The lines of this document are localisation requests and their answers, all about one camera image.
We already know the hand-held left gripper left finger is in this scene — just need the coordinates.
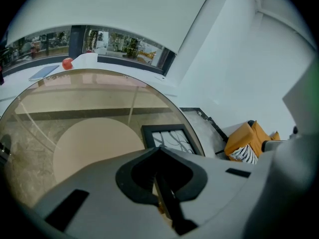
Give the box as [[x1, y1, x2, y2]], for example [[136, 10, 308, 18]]
[[33, 147, 175, 239]]

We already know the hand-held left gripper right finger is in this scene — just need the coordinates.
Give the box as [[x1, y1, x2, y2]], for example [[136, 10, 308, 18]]
[[159, 147, 263, 239]]

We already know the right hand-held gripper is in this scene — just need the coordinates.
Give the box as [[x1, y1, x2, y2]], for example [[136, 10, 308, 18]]
[[240, 58, 319, 239]]

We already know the black framed picture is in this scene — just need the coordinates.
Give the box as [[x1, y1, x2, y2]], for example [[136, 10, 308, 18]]
[[141, 124, 196, 155]]

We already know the round glass coffee table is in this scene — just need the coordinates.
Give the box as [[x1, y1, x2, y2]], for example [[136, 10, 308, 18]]
[[0, 68, 206, 210]]

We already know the black white striped blanket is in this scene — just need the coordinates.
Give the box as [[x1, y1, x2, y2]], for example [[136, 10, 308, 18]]
[[229, 144, 259, 164]]

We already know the orange sofa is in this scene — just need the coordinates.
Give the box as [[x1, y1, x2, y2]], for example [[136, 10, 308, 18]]
[[224, 120, 281, 163]]

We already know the blue flat pad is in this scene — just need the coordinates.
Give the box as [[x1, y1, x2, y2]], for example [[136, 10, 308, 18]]
[[28, 65, 60, 82]]

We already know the red round object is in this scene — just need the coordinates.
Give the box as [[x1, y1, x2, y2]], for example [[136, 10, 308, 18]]
[[61, 57, 74, 70]]

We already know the dark framed window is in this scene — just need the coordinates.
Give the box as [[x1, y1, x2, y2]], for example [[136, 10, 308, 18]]
[[0, 24, 177, 76]]

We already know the white roller blind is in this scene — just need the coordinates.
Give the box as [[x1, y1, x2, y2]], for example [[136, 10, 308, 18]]
[[6, 0, 217, 56]]

